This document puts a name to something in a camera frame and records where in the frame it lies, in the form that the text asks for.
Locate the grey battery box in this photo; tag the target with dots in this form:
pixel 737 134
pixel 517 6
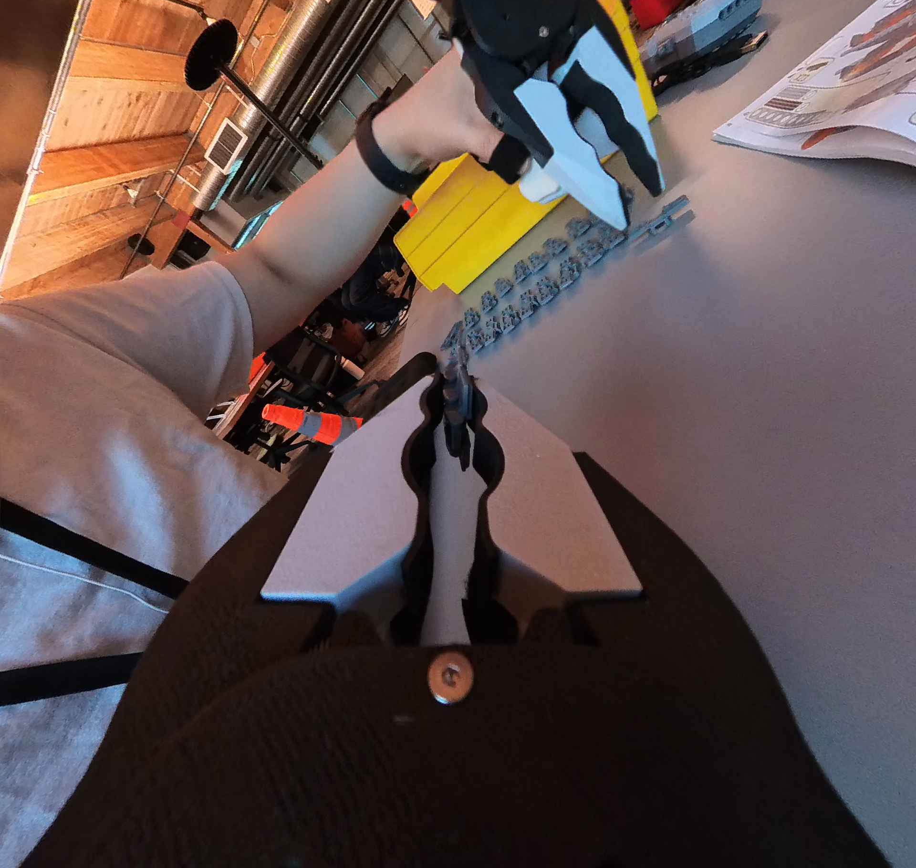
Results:
pixel 705 16

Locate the ceiling air vent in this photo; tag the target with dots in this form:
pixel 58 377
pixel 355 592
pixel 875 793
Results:
pixel 225 145

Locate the grey desk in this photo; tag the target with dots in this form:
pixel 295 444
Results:
pixel 751 381

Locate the orange traffic cone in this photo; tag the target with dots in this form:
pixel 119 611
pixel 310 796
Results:
pixel 315 424

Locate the person's left forearm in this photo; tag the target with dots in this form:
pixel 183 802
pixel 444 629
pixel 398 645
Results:
pixel 308 252

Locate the group of grey links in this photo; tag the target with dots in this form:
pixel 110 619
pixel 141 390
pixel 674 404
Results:
pixel 537 281

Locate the open instruction booklet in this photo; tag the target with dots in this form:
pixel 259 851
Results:
pixel 837 88

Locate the black wristband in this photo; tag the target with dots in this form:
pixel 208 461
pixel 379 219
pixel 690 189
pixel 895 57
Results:
pixel 376 159

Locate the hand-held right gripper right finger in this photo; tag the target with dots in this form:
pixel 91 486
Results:
pixel 558 524

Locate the short grey track strip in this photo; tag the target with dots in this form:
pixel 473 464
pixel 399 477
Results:
pixel 662 220

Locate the yellow plastic bin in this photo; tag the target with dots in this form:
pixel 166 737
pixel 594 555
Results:
pixel 465 231

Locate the person's left hand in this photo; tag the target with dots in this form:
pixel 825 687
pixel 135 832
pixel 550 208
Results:
pixel 444 116

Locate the black pole with disc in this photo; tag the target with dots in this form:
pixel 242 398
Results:
pixel 211 52

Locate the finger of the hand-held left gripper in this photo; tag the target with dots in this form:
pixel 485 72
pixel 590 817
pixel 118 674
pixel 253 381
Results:
pixel 565 145
pixel 612 73

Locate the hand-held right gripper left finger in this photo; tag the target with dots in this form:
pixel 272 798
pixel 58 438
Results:
pixel 343 524

